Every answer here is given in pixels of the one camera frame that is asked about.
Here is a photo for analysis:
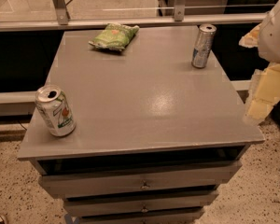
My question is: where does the silver blue redbull can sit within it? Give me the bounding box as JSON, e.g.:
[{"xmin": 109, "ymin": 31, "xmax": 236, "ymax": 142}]
[{"xmin": 191, "ymin": 24, "xmax": 217, "ymax": 68}]

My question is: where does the grey metal railing frame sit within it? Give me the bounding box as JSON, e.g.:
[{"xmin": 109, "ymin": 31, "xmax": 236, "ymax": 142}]
[{"xmin": 0, "ymin": 0, "xmax": 277, "ymax": 32}]

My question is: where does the white green 7up can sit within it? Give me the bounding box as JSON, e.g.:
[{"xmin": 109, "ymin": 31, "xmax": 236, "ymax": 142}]
[{"xmin": 35, "ymin": 85, "xmax": 76, "ymax": 137}]

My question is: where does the top grey drawer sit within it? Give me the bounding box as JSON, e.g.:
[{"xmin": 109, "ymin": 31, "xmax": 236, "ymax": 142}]
[{"xmin": 40, "ymin": 161, "xmax": 242, "ymax": 198}]

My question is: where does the grey drawer cabinet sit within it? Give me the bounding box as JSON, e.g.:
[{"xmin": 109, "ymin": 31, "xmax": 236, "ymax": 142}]
[{"xmin": 17, "ymin": 25, "xmax": 266, "ymax": 224}]

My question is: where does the middle grey drawer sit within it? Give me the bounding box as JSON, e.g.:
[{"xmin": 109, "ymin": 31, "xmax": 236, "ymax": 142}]
[{"xmin": 64, "ymin": 190, "xmax": 218, "ymax": 217}]

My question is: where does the grey drawer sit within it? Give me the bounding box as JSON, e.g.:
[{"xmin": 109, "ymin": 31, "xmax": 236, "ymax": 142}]
[
  {"xmin": 64, "ymin": 190, "xmax": 218, "ymax": 217},
  {"xmin": 40, "ymin": 161, "xmax": 242, "ymax": 198},
  {"xmin": 79, "ymin": 207, "xmax": 203, "ymax": 224}
]

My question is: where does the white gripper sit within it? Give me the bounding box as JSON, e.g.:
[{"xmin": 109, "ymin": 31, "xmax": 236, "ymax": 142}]
[{"xmin": 239, "ymin": 0, "xmax": 280, "ymax": 125}]

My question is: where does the green chip bag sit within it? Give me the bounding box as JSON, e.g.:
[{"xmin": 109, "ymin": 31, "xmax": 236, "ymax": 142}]
[{"xmin": 89, "ymin": 23, "xmax": 140, "ymax": 51}]

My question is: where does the bottom grey drawer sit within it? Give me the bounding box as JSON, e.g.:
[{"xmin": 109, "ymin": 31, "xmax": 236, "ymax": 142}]
[{"xmin": 79, "ymin": 207, "xmax": 203, "ymax": 224}]

